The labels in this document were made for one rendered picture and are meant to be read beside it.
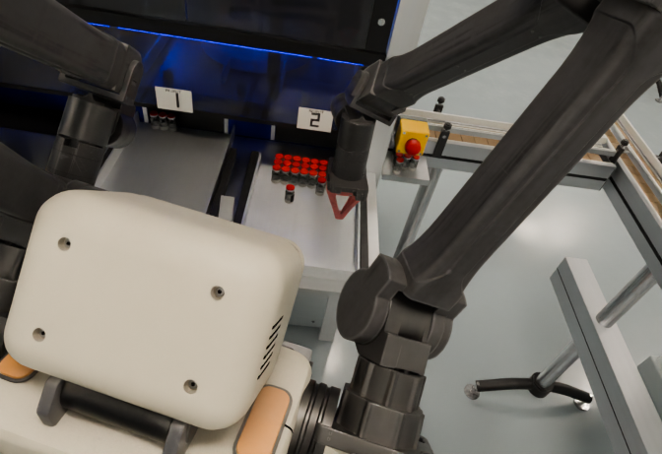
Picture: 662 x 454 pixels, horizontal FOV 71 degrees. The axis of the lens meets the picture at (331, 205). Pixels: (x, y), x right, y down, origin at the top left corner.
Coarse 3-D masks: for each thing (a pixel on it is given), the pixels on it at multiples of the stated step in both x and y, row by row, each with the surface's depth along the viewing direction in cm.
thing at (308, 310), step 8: (296, 296) 166; (304, 296) 166; (312, 296) 166; (320, 296) 165; (296, 304) 169; (304, 304) 169; (312, 304) 169; (320, 304) 169; (296, 312) 173; (304, 312) 173; (312, 312) 172; (320, 312) 172; (296, 320) 176; (304, 320) 176; (312, 320) 176; (320, 320) 176
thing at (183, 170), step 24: (144, 144) 120; (168, 144) 121; (192, 144) 123; (216, 144) 124; (120, 168) 112; (144, 168) 113; (168, 168) 115; (192, 168) 116; (216, 168) 117; (144, 192) 108; (168, 192) 109; (192, 192) 110
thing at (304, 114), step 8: (304, 112) 113; (320, 112) 113; (328, 112) 113; (304, 120) 115; (320, 120) 114; (328, 120) 114; (304, 128) 116; (312, 128) 116; (320, 128) 116; (328, 128) 116
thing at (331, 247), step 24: (264, 168) 120; (264, 192) 114; (312, 192) 116; (264, 216) 108; (288, 216) 109; (312, 216) 110; (312, 240) 105; (336, 240) 106; (312, 264) 100; (336, 264) 101
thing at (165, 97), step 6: (156, 90) 110; (162, 90) 110; (168, 90) 110; (174, 90) 110; (180, 90) 110; (156, 96) 111; (162, 96) 111; (168, 96) 111; (174, 96) 111; (180, 96) 111; (186, 96) 111; (162, 102) 113; (168, 102) 113; (174, 102) 112; (180, 102) 112; (186, 102) 112; (168, 108) 114; (174, 108) 114; (180, 108) 114; (186, 108) 114; (192, 108) 114
